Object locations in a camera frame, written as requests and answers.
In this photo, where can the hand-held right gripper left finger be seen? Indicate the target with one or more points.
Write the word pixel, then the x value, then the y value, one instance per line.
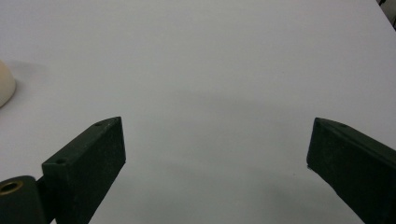
pixel 84 168

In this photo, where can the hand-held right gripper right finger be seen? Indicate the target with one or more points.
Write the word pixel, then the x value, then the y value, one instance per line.
pixel 351 165

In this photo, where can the cream round object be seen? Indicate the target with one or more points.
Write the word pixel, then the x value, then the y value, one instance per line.
pixel 4 84

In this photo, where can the dark stand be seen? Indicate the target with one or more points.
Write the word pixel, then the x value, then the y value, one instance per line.
pixel 389 9

